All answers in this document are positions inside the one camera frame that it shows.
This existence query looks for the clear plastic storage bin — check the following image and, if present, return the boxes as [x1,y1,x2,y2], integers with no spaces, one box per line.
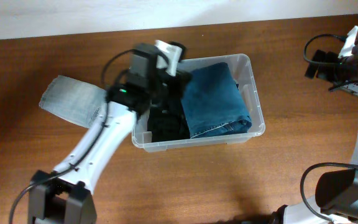
[132,54,265,152]

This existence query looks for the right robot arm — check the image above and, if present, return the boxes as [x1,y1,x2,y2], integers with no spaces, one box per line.
[269,25,358,223]

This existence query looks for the blue jeans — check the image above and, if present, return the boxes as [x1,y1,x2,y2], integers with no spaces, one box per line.
[181,62,252,139]

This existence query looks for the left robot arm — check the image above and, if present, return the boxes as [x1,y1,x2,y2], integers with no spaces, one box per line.
[9,40,191,223]

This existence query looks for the light grey jeans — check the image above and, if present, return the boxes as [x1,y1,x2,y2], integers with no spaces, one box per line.
[39,75,106,128]

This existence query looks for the black garment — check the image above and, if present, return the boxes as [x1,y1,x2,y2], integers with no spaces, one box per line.
[147,98,190,142]

